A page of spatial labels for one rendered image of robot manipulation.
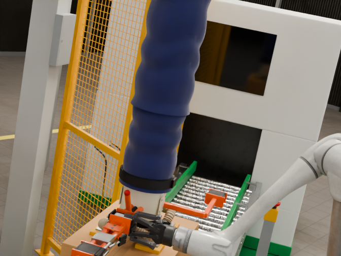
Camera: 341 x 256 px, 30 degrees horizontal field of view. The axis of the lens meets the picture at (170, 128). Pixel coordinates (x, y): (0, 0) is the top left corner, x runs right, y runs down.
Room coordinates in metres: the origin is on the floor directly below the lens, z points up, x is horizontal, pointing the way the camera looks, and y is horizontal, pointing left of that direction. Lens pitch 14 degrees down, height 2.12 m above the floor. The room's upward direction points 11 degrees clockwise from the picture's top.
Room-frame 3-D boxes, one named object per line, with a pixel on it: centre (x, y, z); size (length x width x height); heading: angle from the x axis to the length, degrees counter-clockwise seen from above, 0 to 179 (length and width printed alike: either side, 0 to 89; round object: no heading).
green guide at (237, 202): (4.27, -0.59, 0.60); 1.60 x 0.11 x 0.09; 169
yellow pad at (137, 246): (2.44, -0.03, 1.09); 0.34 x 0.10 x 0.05; 168
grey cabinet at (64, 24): (3.74, 0.72, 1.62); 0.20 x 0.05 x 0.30; 169
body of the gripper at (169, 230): (2.17, -0.05, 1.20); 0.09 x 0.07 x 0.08; 78
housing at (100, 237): (2.00, 0.15, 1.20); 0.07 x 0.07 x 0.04; 78
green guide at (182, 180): (4.38, -0.07, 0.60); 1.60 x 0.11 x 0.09; 169
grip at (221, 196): (2.70, -0.26, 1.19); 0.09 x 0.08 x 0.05; 78
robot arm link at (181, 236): (2.15, -0.12, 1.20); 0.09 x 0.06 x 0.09; 168
